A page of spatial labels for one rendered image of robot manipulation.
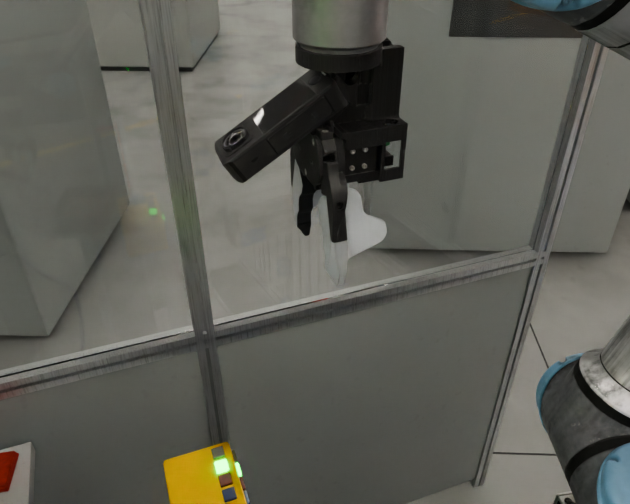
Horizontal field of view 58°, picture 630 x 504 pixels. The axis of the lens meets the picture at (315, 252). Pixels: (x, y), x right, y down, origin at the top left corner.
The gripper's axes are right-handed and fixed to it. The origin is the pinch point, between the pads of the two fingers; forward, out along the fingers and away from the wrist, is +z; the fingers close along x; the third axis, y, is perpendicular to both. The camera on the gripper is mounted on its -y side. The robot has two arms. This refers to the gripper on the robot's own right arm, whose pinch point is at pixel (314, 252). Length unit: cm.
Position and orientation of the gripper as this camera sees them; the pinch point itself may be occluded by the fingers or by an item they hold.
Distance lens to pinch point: 56.5
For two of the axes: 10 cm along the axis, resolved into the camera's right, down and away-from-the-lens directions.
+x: -3.5, -5.3, 7.7
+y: 9.4, -2.0, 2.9
